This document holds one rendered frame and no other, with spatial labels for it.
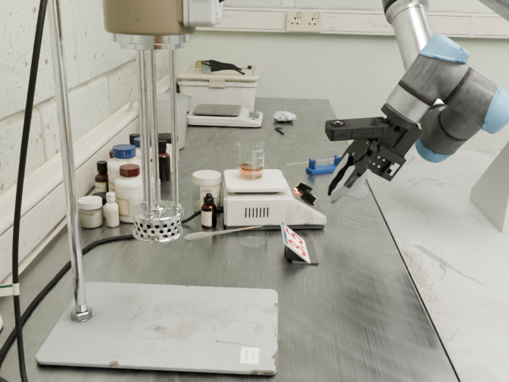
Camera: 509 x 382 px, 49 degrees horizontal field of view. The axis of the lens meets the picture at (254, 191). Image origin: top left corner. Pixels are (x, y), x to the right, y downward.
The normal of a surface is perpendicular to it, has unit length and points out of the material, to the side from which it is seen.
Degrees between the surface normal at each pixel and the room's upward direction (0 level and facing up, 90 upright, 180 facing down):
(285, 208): 90
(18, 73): 90
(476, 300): 0
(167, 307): 0
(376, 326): 0
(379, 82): 90
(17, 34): 90
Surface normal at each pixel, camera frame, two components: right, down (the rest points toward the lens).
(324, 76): -0.04, 0.33
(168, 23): 0.50, 0.30
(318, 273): 0.03, -0.94
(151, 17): 0.18, 0.33
